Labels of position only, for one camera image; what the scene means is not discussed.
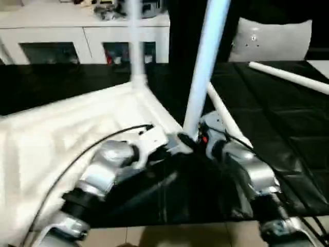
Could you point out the white plastic table leg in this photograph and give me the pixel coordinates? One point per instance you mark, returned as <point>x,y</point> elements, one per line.
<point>226,113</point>
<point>135,51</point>
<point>290,77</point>
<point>203,77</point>

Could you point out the white plastic table top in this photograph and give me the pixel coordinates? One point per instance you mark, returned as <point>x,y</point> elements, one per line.
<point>51,128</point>

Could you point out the black padded mat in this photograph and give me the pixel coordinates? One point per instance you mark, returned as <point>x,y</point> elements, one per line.
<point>282,123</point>

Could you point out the small red item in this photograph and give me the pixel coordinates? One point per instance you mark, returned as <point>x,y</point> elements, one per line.
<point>109,58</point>

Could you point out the black cabinet with yellow label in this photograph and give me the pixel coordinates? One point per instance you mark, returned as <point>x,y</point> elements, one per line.
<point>185,31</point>

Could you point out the grey pillow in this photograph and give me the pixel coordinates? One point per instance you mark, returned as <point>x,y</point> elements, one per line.
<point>270,43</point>

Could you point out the white flat board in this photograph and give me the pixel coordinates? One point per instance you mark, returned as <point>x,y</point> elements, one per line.
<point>320,67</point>

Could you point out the dark round object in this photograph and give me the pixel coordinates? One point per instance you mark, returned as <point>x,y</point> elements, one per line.
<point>154,7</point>

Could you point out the white cabinet with glass doors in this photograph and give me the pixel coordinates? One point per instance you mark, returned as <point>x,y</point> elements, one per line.
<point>77,33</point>

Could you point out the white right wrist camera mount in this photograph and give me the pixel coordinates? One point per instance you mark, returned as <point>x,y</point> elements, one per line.
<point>213,121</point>

